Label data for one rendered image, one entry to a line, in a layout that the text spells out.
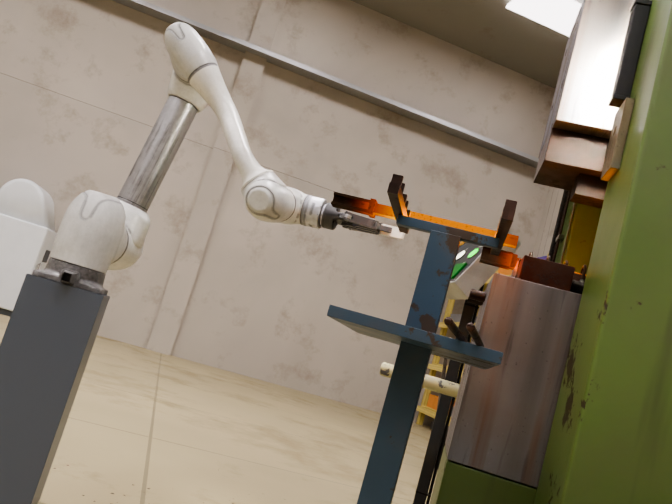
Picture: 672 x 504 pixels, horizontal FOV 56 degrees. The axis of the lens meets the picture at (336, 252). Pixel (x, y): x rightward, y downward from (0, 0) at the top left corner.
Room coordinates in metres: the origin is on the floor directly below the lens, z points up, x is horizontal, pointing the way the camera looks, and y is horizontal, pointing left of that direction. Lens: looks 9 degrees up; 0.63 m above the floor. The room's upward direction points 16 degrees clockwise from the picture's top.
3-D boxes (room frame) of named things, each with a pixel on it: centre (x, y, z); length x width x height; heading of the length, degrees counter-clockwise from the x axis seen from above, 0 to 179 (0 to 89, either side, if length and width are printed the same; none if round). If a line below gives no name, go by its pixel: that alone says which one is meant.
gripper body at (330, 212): (1.77, 0.02, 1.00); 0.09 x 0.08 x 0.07; 78
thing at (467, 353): (1.25, -0.21, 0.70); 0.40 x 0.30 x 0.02; 167
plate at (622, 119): (1.36, -0.55, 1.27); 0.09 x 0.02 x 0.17; 168
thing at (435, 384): (2.05, -0.47, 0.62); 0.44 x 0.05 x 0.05; 78
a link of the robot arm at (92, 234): (1.78, 0.68, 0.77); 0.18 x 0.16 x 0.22; 0
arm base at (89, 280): (1.75, 0.68, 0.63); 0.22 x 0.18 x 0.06; 13
